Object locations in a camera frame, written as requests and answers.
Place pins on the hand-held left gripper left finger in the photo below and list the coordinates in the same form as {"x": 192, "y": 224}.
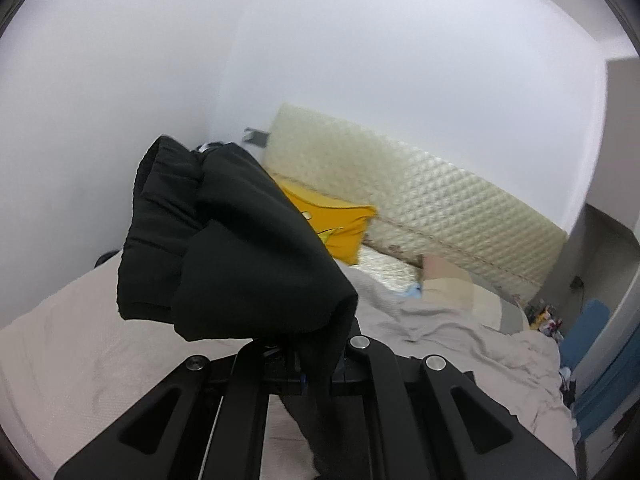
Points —
{"x": 250, "y": 382}

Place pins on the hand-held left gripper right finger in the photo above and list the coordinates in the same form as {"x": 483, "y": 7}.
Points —
{"x": 367, "y": 377}

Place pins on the black pants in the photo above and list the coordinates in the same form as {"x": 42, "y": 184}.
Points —
{"x": 225, "y": 240}

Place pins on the light blue cloth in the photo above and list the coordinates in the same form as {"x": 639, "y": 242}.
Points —
{"x": 413, "y": 290}

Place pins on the grey blanket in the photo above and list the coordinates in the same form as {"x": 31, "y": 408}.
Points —
{"x": 465, "y": 350}

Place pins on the beige folded cloth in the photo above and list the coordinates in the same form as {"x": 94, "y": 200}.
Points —
{"x": 450, "y": 285}

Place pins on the beige bed sheet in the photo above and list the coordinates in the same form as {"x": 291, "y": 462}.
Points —
{"x": 100, "y": 340}

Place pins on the yellow pillow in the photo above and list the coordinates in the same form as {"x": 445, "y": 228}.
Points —
{"x": 332, "y": 225}

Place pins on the cream quilted headboard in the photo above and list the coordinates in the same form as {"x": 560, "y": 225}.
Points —
{"x": 425, "y": 200}

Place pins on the cluttered small items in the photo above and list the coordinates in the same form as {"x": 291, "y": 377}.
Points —
{"x": 545, "y": 316}

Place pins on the blue chair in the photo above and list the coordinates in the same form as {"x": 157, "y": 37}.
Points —
{"x": 592, "y": 355}

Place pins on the grey wall bracket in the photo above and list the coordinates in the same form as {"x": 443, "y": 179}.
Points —
{"x": 256, "y": 136}

